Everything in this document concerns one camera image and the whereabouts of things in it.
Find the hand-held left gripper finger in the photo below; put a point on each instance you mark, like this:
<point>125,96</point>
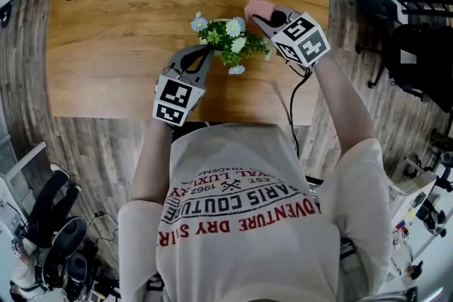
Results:
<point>182,52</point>
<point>207,68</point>

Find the pink cloth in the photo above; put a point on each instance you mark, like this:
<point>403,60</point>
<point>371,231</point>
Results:
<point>260,6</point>

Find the white printed shirt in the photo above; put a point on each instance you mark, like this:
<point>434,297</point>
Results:
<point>247,222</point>

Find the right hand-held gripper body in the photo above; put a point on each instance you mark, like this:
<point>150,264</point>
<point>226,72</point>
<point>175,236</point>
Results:
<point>301,40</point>

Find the person's left forearm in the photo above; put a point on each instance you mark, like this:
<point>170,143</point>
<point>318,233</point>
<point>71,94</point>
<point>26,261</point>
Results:
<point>150,159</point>

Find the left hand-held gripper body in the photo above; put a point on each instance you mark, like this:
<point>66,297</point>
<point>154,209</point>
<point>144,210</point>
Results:
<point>173,95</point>

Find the black camera equipment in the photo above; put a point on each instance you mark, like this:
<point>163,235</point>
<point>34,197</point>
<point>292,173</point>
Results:
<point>70,258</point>

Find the white desk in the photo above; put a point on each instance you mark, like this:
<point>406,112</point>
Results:
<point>417,212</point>

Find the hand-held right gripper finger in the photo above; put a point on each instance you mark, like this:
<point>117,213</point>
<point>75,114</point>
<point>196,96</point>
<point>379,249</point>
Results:
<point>285,10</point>
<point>263,26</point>

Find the person's right forearm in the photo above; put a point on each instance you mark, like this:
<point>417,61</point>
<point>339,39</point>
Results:
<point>341,106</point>

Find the potted plant with blue flowers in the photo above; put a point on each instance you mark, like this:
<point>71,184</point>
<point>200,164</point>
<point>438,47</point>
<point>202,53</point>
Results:
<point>230,40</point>

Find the black office chair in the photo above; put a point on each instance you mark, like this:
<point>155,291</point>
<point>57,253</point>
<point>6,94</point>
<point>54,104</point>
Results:
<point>414,60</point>

